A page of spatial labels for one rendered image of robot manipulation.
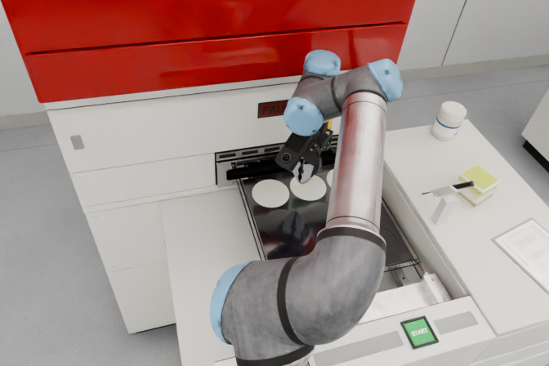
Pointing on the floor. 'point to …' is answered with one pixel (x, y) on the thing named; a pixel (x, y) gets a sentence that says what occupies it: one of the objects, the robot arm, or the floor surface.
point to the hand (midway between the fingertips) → (300, 180)
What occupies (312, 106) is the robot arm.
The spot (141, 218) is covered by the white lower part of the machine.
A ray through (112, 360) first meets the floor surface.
